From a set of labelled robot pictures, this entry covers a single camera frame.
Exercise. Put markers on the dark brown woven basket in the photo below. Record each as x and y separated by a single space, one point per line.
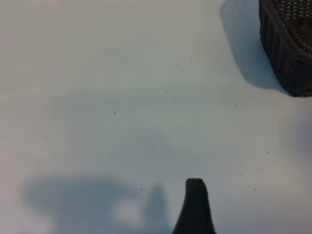
287 53

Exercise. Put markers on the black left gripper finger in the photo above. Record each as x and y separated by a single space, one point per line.
195 209

